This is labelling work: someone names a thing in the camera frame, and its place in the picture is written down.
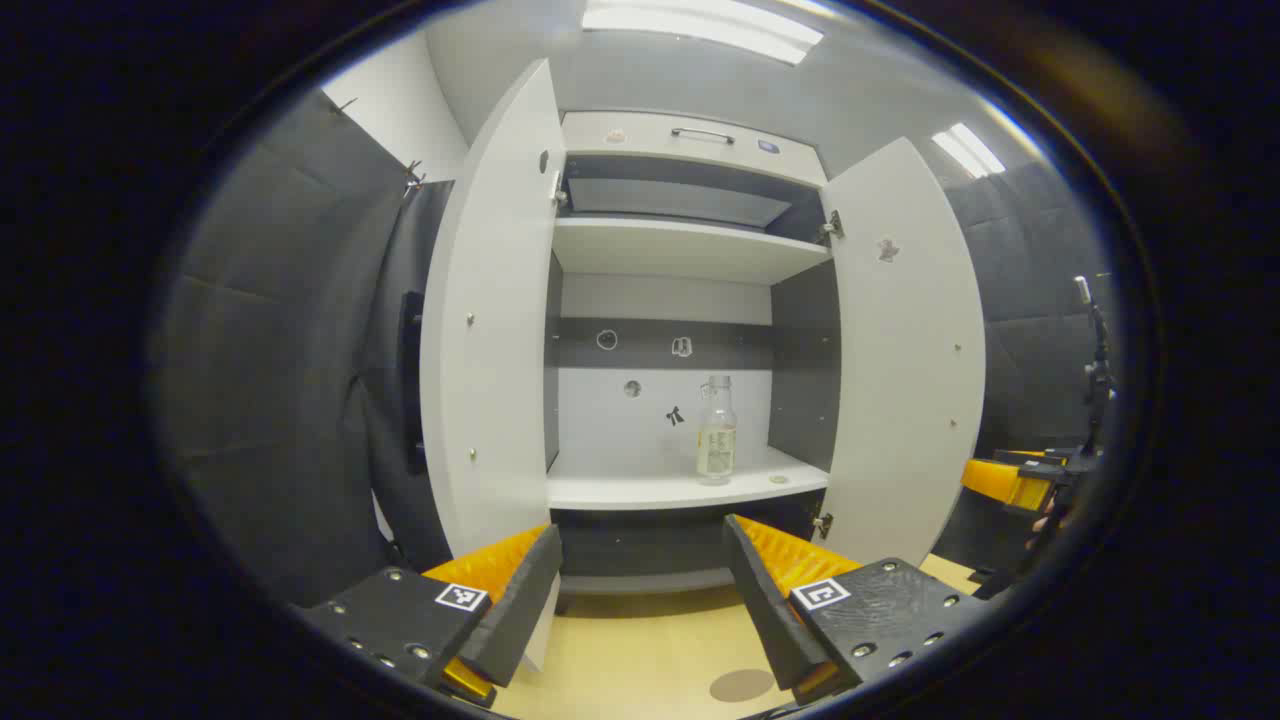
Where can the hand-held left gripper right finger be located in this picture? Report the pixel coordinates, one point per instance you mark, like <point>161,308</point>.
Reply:
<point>765,600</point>

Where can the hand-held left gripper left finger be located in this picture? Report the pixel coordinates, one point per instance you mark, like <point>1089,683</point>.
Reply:
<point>520,610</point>

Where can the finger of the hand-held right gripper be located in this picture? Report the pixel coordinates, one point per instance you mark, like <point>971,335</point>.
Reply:
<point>1025,457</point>
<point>1000,484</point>

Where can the white cabinet door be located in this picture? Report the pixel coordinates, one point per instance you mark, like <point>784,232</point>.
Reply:
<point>490,350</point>
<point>900,380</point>

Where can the clear glass bottle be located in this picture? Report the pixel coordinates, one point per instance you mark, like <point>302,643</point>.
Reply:
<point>716,440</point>

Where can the metal door hinge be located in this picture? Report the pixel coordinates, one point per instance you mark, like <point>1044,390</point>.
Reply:
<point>558,192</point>
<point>832,227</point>
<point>823,525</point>

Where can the white cabinet shelf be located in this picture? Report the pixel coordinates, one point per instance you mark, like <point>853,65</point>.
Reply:
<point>650,488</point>
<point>680,250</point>

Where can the white cabinet drawer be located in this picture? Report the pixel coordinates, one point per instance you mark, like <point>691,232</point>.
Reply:
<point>640,150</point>

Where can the long ceiling light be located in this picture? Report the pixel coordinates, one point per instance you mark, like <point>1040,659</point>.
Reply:
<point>700,25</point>
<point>968,150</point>

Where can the black backdrop cloth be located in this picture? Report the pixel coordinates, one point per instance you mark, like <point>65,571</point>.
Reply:
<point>280,350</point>

